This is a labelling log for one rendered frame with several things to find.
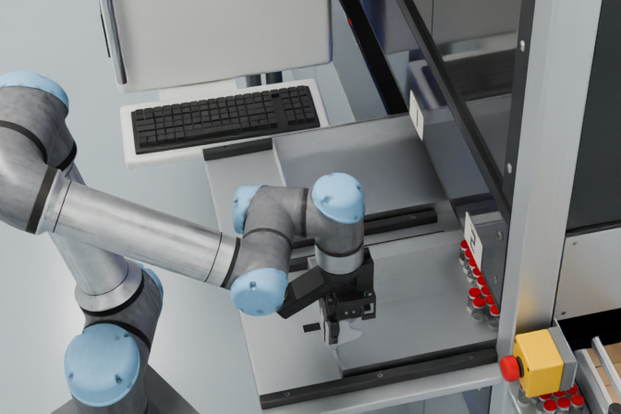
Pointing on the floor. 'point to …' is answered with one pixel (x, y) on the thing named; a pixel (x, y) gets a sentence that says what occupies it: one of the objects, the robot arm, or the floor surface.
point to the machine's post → (549, 141)
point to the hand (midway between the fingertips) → (327, 344)
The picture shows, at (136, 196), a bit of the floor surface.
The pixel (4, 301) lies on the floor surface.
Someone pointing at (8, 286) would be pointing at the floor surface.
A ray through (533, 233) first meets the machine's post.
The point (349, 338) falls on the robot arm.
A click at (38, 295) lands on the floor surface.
